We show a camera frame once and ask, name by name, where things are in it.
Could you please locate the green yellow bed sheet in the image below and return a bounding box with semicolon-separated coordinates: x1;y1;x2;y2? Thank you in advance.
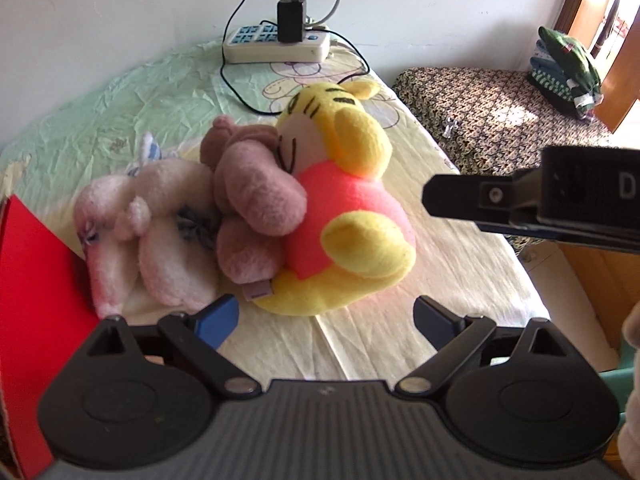
1;42;547;382

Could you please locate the red cardboard box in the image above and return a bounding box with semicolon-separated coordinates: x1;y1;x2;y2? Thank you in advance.
1;196;98;479

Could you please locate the white power strip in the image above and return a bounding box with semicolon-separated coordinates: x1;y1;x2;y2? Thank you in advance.
222;23;331;64

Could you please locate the patterned brown cushioned stool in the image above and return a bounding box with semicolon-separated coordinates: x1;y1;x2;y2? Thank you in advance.
391;65;612;256

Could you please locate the black charger cable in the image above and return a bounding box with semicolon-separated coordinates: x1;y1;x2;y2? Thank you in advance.
219;0;372;117

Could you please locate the yellow tiger plush toy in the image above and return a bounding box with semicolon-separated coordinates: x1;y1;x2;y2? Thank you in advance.
255;79;416;316

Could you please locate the folded green clothes stack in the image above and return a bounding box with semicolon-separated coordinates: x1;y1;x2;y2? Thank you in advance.
529;26;603;122

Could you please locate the white plush rabbit toy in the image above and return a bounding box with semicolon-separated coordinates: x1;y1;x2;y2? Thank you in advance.
73;133;220;318

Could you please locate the brown pink plush toy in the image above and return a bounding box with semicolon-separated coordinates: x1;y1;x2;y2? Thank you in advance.
200;115;307;300

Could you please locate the wooden door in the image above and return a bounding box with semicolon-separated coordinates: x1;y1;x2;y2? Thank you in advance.
554;0;639;133

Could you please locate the black charger adapter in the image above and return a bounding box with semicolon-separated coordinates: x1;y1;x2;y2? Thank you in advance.
277;0;306;44

